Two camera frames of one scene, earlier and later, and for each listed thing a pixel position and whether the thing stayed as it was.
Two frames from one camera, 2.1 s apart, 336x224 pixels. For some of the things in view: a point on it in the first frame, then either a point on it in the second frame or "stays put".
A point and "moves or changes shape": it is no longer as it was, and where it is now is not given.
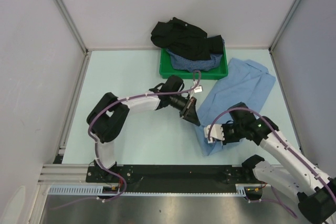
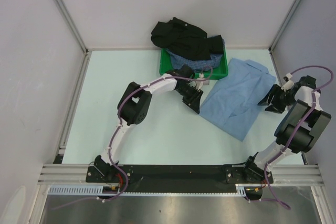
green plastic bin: x=167 y=70 stays put
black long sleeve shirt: x=186 y=39 stays put
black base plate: x=170 y=178 stays put
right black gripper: x=227 y=140 -> x=276 y=107
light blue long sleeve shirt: x=240 y=80 moves or changes shape
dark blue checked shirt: x=181 y=62 stays put
